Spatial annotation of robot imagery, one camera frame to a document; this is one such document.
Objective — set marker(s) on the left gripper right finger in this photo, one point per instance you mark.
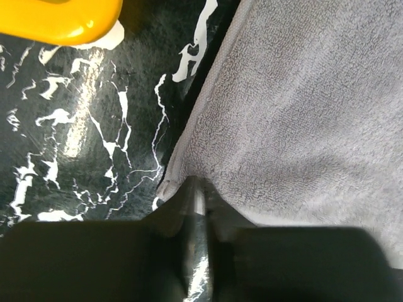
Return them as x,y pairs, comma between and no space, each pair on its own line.
293,263

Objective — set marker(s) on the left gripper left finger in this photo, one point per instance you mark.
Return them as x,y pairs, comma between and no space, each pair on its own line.
145,260

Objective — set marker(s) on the grey cloth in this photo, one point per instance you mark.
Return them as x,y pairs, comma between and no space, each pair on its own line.
299,121

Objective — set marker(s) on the black marble pattern mat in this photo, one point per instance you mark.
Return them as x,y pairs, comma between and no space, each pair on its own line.
86,131

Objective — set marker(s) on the yellow plastic bin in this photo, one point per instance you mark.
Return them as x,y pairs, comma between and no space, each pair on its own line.
59,22

